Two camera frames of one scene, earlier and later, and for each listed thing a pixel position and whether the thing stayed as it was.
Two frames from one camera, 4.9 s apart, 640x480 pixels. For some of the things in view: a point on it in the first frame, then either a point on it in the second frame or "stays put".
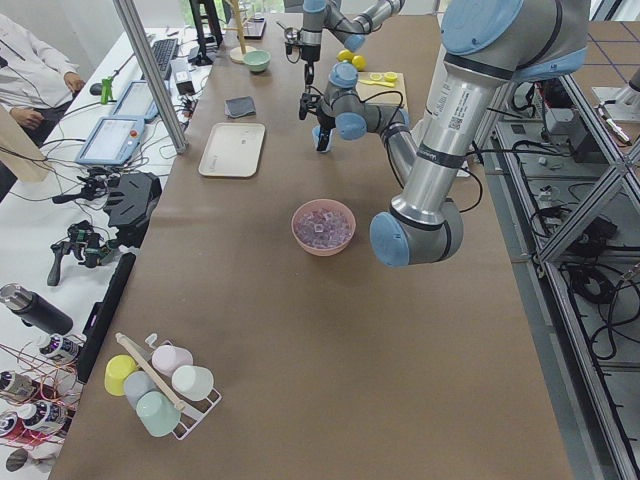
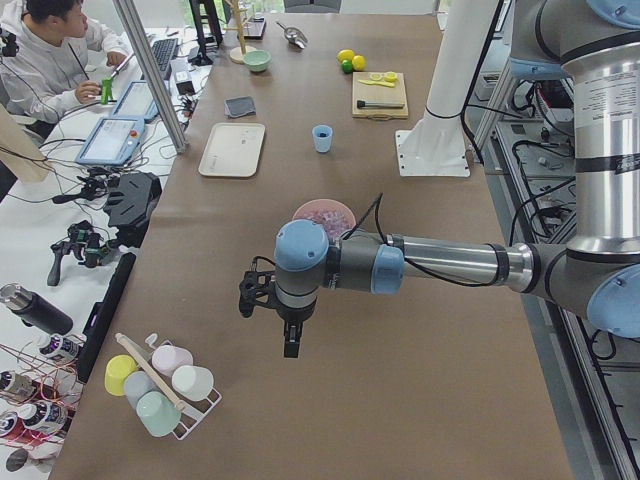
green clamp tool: [107, 91] stays put
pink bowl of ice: [323, 227] stays put
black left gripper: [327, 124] to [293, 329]
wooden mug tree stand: [238, 54] stays put
